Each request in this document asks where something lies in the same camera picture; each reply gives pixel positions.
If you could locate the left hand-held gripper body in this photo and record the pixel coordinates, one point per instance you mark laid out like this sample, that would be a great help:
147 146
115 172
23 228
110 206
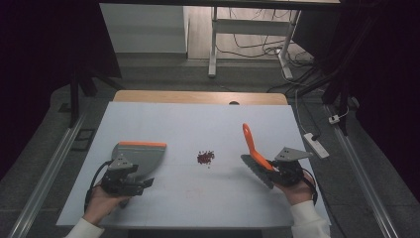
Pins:
118 183

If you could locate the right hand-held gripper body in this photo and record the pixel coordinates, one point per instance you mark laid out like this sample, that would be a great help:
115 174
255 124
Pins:
289 172

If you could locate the grey dustpan with orange edge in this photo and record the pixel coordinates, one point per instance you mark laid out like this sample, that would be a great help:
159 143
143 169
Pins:
145 158

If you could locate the orange brush with grey bristles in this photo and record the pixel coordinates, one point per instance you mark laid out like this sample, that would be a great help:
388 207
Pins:
250 140

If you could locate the pile of red beans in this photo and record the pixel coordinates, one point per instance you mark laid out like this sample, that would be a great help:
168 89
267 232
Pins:
205 157

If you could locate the person's right hand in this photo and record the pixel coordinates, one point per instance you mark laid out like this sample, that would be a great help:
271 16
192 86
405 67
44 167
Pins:
295 195

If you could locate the person's left hand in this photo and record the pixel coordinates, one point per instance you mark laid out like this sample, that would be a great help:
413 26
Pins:
100 205

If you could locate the white power strip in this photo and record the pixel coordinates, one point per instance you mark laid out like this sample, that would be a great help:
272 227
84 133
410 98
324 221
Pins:
316 145

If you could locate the small white adapter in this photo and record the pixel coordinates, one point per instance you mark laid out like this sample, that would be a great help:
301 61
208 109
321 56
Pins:
334 119

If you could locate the black table grommet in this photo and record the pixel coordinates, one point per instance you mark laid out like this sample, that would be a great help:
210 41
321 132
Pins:
234 103

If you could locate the white table mat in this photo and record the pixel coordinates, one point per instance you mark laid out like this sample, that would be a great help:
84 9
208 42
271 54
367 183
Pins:
198 129

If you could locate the black metal stand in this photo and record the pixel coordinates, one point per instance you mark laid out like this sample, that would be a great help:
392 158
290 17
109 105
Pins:
74 99
343 99

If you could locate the wooden table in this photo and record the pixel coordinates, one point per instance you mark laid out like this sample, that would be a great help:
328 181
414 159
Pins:
198 97

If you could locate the dark curtain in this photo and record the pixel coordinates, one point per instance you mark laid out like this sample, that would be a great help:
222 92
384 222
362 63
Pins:
389 82
39 66

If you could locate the white cabinet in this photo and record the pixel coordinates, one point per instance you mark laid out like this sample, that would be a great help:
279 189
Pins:
145 29

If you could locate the aluminium floor rail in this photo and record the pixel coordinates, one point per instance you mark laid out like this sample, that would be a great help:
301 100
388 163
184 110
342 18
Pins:
360 172
49 168

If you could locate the white desk frame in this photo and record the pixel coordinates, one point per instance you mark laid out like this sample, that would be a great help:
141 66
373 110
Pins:
251 26

